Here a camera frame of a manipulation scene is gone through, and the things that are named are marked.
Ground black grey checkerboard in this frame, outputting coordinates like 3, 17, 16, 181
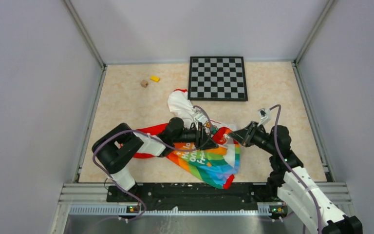
187, 56, 248, 102

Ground yellow block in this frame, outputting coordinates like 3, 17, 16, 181
150, 76, 160, 82

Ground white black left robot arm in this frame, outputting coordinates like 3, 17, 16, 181
92, 117, 218, 202

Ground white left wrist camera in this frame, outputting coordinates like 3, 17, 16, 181
193, 112, 208, 125

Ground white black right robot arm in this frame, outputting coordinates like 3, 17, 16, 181
228, 121, 363, 234

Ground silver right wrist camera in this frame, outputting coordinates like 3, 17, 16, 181
258, 108, 271, 125

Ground tan wooden block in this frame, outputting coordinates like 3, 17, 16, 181
140, 80, 149, 88

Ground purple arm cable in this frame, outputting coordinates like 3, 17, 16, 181
264, 104, 323, 234
92, 105, 214, 222

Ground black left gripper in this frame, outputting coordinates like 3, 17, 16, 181
173, 122, 219, 151

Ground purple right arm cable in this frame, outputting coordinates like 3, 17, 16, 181
264, 104, 323, 234

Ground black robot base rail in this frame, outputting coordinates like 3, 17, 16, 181
106, 182, 288, 214

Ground white colourful cartoon jacket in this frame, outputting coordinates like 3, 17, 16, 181
134, 89, 240, 189

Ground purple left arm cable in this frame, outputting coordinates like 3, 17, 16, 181
92, 105, 214, 222

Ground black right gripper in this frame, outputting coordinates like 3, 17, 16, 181
228, 121, 277, 155

